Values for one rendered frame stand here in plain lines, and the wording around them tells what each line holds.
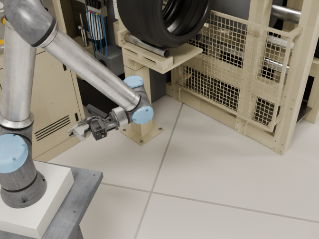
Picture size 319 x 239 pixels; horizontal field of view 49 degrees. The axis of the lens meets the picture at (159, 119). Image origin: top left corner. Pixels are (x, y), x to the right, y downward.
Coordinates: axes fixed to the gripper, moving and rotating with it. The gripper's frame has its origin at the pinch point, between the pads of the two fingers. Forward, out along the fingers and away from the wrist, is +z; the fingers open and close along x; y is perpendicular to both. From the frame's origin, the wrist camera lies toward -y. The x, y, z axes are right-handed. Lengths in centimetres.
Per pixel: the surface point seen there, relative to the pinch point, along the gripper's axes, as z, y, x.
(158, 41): -62, -35, 1
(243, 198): -88, 40, 85
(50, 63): -8, -83, 37
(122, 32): -54, -66, 15
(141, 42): -60, -53, 14
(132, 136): -49, -49, 107
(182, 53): -84, -42, 25
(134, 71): -59, -63, 49
